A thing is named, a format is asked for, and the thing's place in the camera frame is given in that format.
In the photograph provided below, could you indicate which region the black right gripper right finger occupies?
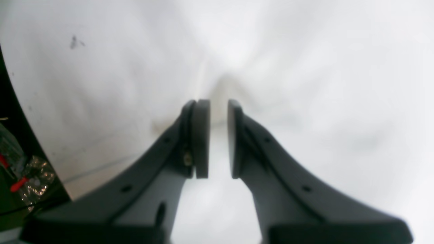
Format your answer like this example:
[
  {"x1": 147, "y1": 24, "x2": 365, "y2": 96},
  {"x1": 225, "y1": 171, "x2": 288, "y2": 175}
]
[{"x1": 228, "y1": 99, "x2": 413, "y2": 244}]

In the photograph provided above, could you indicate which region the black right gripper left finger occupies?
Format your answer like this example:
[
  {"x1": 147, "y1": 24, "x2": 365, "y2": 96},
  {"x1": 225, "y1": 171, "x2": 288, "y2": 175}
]
[{"x1": 20, "y1": 99, "x2": 211, "y2": 244}]

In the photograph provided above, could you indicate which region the crumpled plastic bag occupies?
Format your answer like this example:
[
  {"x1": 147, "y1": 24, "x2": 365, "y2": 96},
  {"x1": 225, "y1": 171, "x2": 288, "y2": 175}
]
[{"x1": 0, "y1": 126, "x2": 56, "y2": 206}]

